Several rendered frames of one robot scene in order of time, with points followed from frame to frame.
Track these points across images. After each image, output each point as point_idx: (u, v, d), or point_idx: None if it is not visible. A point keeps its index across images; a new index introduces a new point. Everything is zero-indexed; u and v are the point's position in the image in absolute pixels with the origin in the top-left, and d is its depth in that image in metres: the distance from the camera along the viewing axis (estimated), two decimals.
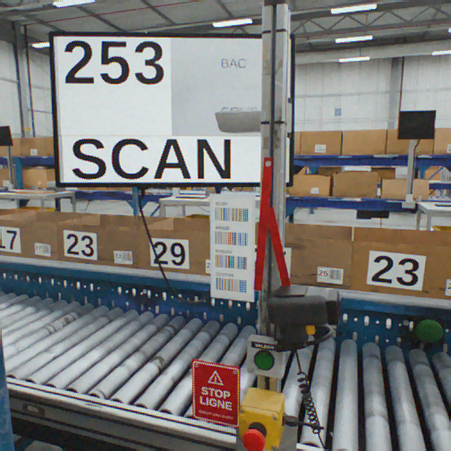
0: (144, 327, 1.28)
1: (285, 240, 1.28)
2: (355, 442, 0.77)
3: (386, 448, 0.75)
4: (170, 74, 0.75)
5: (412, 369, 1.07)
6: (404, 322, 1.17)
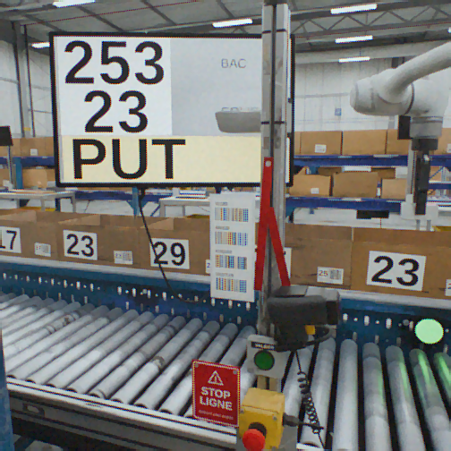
0: (144, 327, 1.28)
1: (285, 240, 1.28)
2: (355, 442, 0.77)
3: (386, 448, 0.75)
4: (170, 74, 0.75)
5: (412, 369, 1.07)
6: (404, 322, 1.17)
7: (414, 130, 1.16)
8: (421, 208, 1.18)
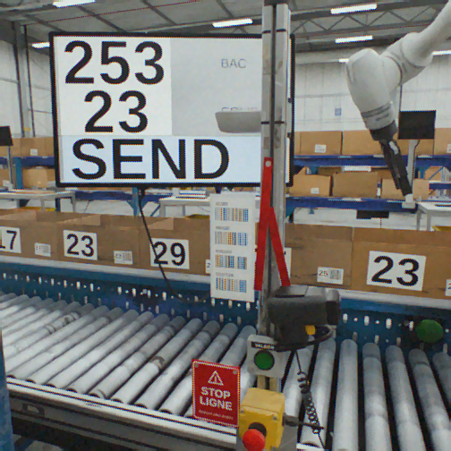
0: (144, 327, 1.28)
1: (285, 240, 1.28)
2: (355, 442, 0.77)
3: (386, 448, 0.75)
4: (170, 74, 0.75)
5: (412, 369, 1.07)
6: (404, 322, 1.17)
7: None
8: (398, 182, 1.23)
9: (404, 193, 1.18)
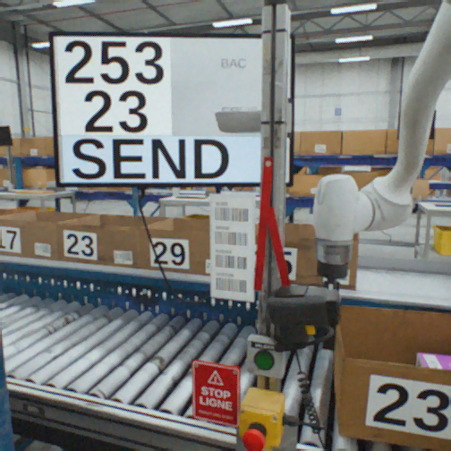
0: (144, 327, 1.28)
1: (291, 240, 1.27)
2: (351, 438, 0.78)
3: (379, 446, 0.75)
4: (170, 74, 0.75)
5: None
6: None
7: None
8: (328, 340, 1.00)
9: (324, 346, 0.99)
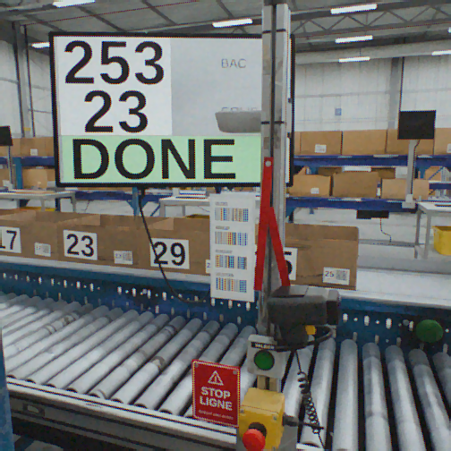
0: (144, 327, 1.28)
1: (291, 240, 1.27)
2: None
3: None
4: (170, 74, 0.75)
5: (431, 371, 1.05)
6: (404, 322, 1.17)
7: None
8: None
9: None
